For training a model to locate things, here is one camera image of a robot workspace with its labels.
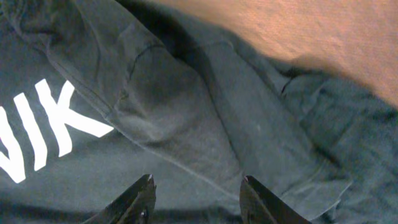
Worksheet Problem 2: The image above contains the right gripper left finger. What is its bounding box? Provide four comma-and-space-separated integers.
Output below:
82, 174, 156, 224

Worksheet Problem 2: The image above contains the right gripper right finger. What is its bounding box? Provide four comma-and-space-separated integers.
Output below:
239, 175, 311, 224

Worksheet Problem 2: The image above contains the black Nike t-shirt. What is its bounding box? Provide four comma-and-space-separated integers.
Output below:
1, 1, 397, 223

